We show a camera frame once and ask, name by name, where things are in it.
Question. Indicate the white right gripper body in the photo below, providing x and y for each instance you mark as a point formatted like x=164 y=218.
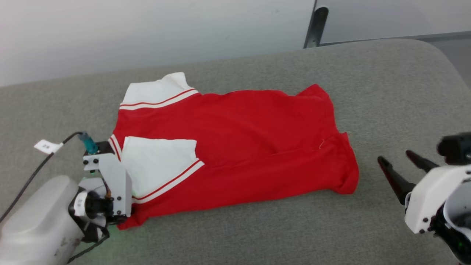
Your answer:
x=427 y=198

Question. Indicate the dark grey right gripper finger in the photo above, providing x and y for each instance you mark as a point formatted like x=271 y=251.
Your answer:
x=422 y=164
x=397 y=180

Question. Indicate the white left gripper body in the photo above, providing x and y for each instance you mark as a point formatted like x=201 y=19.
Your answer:
x=117 y=184

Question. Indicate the red and white jersey shirt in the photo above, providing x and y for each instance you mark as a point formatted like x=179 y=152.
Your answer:
x=257 y=147

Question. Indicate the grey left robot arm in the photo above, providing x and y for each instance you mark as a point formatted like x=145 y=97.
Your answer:
x=36 y=221

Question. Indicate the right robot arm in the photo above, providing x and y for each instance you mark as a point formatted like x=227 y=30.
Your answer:
x=460 y=221

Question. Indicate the grey skirting board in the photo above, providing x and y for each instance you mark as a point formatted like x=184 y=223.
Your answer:
x=404 y=37

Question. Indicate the grey door panel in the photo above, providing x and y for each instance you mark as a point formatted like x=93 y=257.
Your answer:
x=397 y=16

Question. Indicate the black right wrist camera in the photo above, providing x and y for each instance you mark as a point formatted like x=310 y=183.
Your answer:
x=455 y=148

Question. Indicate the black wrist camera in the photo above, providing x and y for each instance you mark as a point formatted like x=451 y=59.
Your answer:
x=455 y=148
x=106 y=148

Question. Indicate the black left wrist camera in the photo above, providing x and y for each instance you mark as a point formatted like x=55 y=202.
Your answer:
x=106 y=148

